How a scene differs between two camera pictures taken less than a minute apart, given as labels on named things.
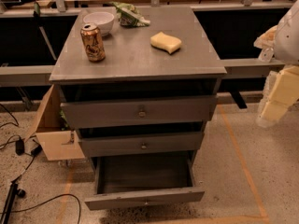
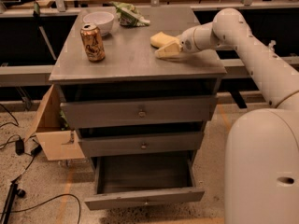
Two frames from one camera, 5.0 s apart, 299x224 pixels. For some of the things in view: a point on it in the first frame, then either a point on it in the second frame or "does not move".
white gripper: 288,39 → 187,40
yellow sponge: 165,43 does not move
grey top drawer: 138,111 does not move
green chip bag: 129,15 does not move
